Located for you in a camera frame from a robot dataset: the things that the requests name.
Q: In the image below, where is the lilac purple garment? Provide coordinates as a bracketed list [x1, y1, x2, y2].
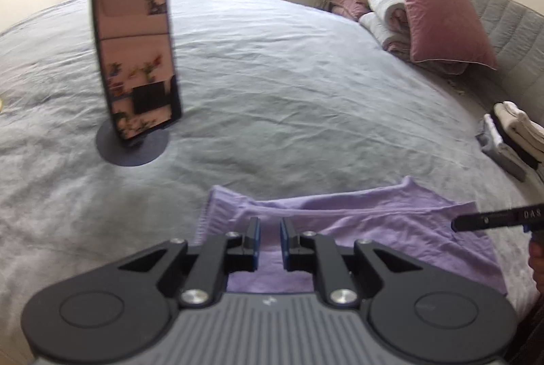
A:
[194, 176, 507, 293]

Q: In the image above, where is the person's right hand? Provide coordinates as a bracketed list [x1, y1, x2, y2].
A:
[528, 239, 544, 295]

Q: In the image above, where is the folded grey garment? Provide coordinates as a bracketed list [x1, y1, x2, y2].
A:
[476, 120, 527, 182]

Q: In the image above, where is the folded black garment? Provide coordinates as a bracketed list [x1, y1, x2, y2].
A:
[490, 111, 541, 170]

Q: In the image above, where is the folded cream garment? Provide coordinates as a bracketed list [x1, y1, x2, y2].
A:
[492, 101, 544, 161]

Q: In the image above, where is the folded white garment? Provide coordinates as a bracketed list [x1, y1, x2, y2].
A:
[483, 114, 527, 170]

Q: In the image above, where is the round black phone stand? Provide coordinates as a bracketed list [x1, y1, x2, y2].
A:
[95, 120, 170, 167]

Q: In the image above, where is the grey bed sheet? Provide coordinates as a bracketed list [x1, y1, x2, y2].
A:
[1, 0, 543, 364]

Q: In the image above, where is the grey quilted headboard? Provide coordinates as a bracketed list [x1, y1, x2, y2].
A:
[455, 0, 543, 123]

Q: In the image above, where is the pink velvet pillow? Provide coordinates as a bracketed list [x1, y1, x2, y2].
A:
[405, 0, 498, 70]

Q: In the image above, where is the folded pink white quilt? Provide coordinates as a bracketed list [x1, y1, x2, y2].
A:
[329, 0, 469, 76]

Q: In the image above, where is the smartphone with lit screen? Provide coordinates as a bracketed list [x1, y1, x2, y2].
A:
[91, 0, 183, 146]

